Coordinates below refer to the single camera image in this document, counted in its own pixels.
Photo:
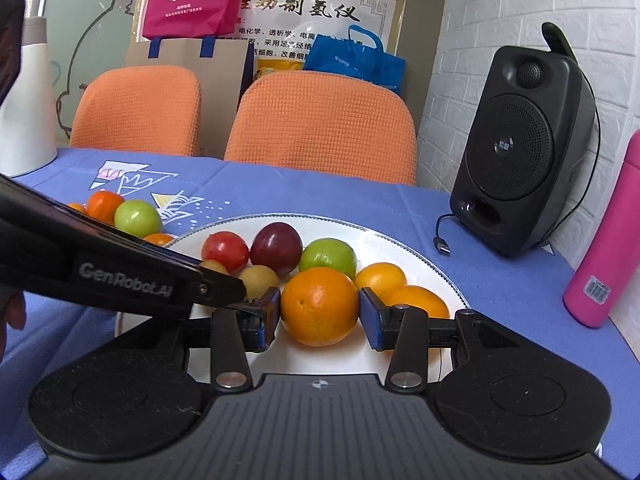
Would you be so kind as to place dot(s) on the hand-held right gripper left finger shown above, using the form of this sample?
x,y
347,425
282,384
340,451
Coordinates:
x,y
272,315

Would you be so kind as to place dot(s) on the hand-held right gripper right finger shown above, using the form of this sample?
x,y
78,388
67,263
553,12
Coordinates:
x,y
370,317

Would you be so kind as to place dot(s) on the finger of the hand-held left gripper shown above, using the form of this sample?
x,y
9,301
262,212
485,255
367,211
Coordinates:
x,y
220,291

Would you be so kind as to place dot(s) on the small yellowish plum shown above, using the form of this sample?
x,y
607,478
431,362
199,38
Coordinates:
x,y
215,266
258,281

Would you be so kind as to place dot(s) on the red plum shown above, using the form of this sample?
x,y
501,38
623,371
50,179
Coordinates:
x,y
225,251

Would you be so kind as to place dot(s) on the large orange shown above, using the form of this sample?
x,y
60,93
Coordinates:
x,y
320,306

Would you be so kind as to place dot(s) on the reddish mandarin orange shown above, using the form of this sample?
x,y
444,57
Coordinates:
x,y
104,205

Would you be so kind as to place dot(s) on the green jujube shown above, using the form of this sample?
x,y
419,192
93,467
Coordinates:
x,y
137,217
328,257

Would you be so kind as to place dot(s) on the white plate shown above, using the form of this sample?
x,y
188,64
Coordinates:
x,y
330,360

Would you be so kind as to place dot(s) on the purple plum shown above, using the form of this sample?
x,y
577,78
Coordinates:
x,y
276,247

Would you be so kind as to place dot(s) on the person's left hand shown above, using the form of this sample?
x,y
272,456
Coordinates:
x,y
10,320

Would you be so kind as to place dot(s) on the blue printed tablecloth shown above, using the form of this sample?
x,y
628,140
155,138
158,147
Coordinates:
x,y
350,205

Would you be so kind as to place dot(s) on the white thermos jug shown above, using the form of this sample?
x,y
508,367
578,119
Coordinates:
x,y
30,125

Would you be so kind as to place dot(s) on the orange chair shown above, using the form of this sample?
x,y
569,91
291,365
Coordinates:
x,y
320,125
135,110

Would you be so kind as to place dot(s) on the brown paper bag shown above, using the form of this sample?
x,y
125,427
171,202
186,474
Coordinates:
x,y
180,55

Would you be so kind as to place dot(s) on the black speaker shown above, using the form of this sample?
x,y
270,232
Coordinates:
x,y
510,145

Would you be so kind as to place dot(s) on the yellow package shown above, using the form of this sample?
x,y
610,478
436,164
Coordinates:
x,y
277,66

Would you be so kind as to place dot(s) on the pink thermos bottle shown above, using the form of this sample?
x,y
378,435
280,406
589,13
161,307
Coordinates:
x,y
605,260

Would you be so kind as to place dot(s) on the frosted glass door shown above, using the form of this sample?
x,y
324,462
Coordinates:
x,y
80,10

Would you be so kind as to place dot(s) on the blue tote bag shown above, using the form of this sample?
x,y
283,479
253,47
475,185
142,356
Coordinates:
x,y
350,60

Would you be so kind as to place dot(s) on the magenta tote bag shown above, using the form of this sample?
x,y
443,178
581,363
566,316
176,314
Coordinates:
x,y
190,5

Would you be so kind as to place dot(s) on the black microphone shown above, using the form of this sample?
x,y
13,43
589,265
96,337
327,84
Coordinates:
x,y
555,40

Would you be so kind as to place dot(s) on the wall poster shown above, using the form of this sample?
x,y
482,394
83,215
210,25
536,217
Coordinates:
x,y
320,10

